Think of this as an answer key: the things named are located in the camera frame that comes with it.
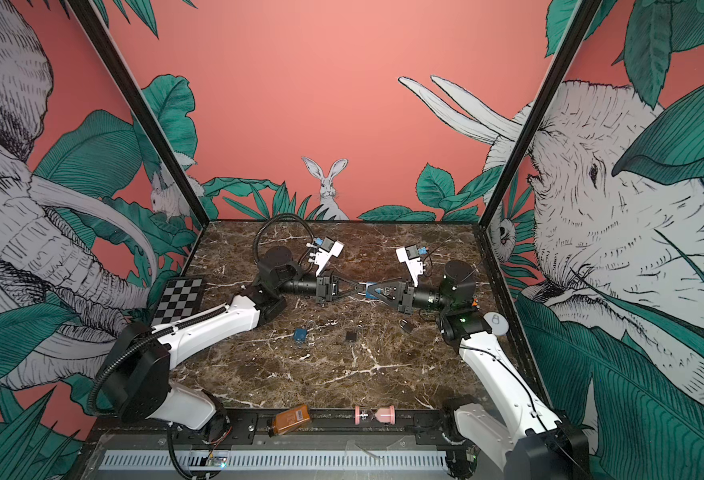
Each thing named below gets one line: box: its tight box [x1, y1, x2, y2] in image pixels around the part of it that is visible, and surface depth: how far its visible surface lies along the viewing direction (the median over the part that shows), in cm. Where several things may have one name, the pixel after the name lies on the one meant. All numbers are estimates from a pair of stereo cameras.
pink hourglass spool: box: [354, 405, 395, 425], surface depth 76 cm
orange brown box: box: [274, 404, 310, 435], surface depth 74 cm
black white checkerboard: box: [150, 277, 204, 326], surface depth 96 cm
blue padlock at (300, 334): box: [294, 328, 307, 343], surface depth 92 cm
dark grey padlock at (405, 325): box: [398, 318, 414, 334], surface depth 95 cm
